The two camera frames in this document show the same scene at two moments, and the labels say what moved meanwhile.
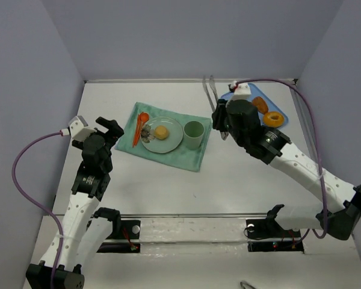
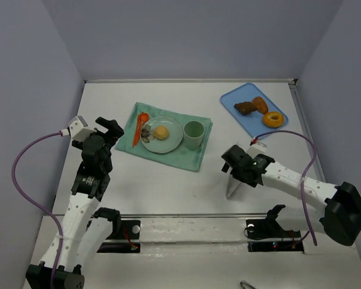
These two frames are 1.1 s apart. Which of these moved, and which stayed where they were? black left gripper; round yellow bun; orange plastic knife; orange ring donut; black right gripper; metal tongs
Moved: black right gripper; metal tongs
Stayed: round yellow bun; orange ring donut; black left gripper; orange plastic knife
